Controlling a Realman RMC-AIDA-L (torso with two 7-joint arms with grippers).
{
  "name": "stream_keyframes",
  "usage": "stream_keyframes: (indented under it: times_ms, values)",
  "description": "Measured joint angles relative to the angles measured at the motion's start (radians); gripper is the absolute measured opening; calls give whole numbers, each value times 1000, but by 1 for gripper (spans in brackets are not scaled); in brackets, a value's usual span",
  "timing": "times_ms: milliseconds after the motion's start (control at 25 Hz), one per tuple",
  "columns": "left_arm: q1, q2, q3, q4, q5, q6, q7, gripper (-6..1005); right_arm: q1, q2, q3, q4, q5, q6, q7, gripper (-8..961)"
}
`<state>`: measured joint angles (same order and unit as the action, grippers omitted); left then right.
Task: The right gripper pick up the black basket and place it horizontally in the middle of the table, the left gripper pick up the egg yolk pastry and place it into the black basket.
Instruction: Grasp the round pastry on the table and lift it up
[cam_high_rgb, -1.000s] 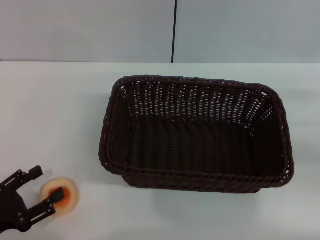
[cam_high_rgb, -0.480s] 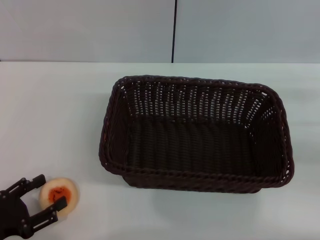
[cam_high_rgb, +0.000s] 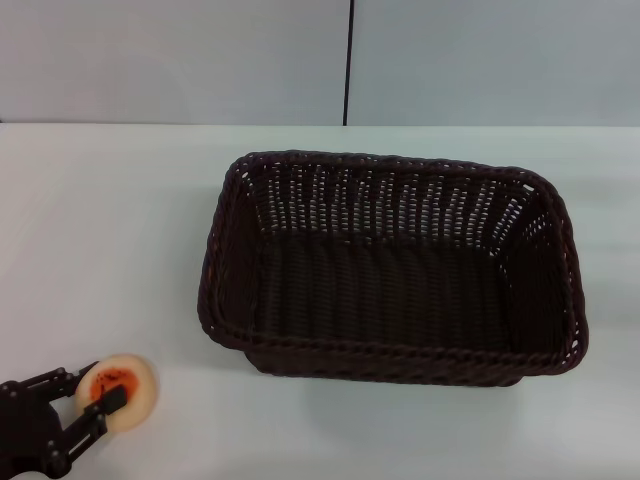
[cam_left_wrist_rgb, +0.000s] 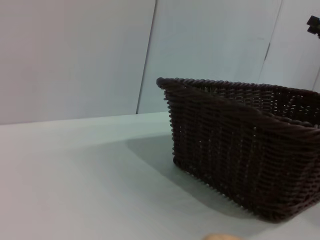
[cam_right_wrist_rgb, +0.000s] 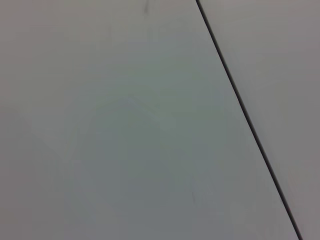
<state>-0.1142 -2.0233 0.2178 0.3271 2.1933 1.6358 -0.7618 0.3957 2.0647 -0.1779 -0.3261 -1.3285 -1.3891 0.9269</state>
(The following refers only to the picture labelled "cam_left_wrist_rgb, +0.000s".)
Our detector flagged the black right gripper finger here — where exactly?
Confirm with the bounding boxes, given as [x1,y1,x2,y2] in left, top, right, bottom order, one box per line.
[306,14,320,36]

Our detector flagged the dark brown woven basket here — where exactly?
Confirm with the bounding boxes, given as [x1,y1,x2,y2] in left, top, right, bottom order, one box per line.
[156,76,320,224]

